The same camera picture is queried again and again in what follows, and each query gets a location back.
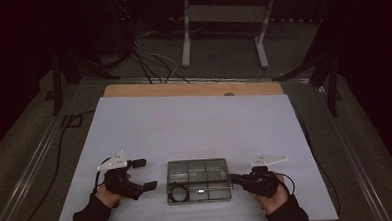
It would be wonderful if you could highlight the hand-held gripper cable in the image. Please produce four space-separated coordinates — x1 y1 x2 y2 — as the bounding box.
274 171 297 197
91 156 114 197

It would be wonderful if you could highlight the left hand-held gripper cable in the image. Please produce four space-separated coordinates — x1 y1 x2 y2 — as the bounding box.
91 156 114 197

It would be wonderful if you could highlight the grey metal stand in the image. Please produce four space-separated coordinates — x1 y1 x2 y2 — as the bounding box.
178 0 281 73

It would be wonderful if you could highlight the white floor cable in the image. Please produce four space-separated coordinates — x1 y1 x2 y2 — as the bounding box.
132 28 180 85

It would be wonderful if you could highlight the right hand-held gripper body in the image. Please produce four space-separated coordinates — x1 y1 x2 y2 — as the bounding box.
241 152 291 201

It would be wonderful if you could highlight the black tripod stand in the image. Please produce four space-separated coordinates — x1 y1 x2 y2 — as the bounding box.
48 49 123 117
268 16 345 121

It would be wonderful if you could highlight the metal floor rail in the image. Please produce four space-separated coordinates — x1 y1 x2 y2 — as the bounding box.
282 74 392 221
0 78 90 221

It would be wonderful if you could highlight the thin black cable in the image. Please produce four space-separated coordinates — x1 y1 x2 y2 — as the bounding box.
293 105 343 220

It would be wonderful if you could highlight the black floor cable bundle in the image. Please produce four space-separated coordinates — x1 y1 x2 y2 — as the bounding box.
130 40 192 87

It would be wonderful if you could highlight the wooden table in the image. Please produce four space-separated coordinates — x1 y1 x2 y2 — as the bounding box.
102 76 285 104

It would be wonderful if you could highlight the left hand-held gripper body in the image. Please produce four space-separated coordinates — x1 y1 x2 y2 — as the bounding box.
96 149 146 203

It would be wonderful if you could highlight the clear plastic compartment box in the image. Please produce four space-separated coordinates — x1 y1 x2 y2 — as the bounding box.
164 157 234 206

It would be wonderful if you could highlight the long black floor cable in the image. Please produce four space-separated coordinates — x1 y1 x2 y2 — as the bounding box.
8 109 102 221

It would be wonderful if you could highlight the dark equipment with red light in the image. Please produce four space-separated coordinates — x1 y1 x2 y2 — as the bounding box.
110 0 140 60

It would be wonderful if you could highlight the person's left hand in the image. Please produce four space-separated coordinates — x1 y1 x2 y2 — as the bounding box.
93 172 134 210

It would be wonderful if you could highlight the dark braided bracelet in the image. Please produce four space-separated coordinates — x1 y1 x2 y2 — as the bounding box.
168 182 190 204

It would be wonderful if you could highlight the right hand-held gripper cable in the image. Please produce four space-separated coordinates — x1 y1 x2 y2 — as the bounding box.
274 171 297 197

